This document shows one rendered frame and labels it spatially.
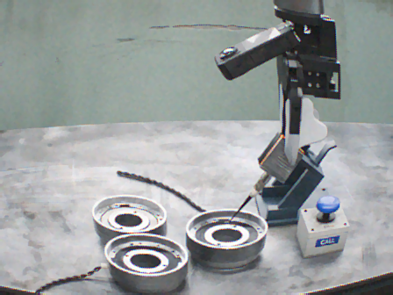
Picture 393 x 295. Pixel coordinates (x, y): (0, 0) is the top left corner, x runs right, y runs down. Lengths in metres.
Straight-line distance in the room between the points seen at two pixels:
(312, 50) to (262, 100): 1.73
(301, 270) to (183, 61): 1.69
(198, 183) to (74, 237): 0.27
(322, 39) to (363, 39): 1.78
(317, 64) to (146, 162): 0.44
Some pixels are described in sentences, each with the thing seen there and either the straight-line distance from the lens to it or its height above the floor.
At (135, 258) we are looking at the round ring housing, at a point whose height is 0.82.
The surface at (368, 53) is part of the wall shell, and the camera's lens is 2.58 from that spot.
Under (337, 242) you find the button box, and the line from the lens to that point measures 0.84.
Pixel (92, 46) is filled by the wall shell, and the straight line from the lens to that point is 2.39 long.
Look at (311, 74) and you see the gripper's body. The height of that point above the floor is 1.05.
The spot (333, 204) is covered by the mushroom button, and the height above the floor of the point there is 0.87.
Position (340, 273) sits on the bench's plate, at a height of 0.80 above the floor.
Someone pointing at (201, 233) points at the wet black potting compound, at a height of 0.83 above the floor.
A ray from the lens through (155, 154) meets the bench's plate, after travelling 1.12.
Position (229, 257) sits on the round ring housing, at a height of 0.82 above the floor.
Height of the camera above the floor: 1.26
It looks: 24 degrees down
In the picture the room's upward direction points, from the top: 1 degrees clockwise
